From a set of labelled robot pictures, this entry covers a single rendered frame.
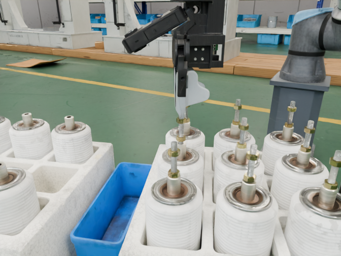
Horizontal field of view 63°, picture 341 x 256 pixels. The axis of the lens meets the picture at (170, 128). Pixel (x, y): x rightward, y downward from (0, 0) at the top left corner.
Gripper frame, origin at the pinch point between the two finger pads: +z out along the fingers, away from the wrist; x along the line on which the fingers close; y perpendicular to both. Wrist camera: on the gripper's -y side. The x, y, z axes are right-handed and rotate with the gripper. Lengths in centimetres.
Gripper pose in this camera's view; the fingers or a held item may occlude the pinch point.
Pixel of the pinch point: (177, 110)
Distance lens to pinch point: 52.4
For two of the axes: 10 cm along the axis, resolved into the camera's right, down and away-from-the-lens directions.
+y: 10.0, -0.3, 0.7
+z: 0.0, 9.2, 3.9
